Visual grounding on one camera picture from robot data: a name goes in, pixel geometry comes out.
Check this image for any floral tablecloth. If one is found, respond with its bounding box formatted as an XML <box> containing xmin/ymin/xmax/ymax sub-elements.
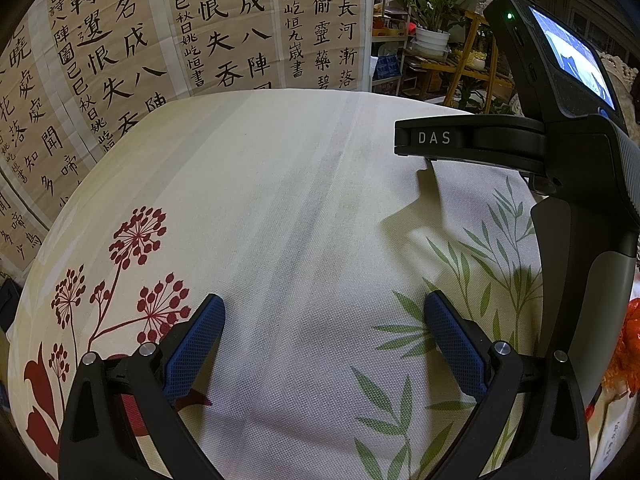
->
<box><xmin>7</xmin><ymin>87</ymin><xmax>640</xmax><ymax>480</ymax></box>

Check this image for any wooden plant stand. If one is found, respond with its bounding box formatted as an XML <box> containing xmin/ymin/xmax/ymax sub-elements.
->
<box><xmin>400</xmin><ymin>9</ymin><xmax>521</xmax><ymax>116</ymax></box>

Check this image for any orange plastic bag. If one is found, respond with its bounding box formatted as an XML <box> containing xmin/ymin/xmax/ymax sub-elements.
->
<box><xmin>600</xmin><ymin>297</ymin><xmax>640</xmax><ymax>396</ymax></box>

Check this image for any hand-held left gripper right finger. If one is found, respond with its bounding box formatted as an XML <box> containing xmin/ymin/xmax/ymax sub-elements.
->
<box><xmin>423</xmin><ymin>290</ymin><xmax>591</xmax><ymax>480</ymax></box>

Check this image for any white box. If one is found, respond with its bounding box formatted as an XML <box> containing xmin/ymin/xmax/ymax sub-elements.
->
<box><xmin>590</xmin><ymin>391</ymin><xmax>640</xmax><ymax>480</ymax></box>

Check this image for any potted plant in white pot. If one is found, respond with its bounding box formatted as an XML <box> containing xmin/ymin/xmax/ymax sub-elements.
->
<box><xmin>375</xmin><ymin>0</ymin><xmax>483</xmax><ymax>58</ymax></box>

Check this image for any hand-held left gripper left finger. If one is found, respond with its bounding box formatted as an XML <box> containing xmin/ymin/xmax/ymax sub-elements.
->
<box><xmin>57</xmin><ymin>294</ymin><xmax>227</xmax><ymax>480</ymax></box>

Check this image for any white metal rack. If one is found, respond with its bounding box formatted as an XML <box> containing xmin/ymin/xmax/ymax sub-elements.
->
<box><xmin>370</xmin><ymin>0</ymin><xmax>416</xmax><ymax>96</ymax></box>

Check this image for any calligraphy wall hanging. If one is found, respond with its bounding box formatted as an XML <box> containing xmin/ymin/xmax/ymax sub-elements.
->
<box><xmin>0</xmin><ymin>0</ymin><xmax>373</xmax><ymax>281</ymax></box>

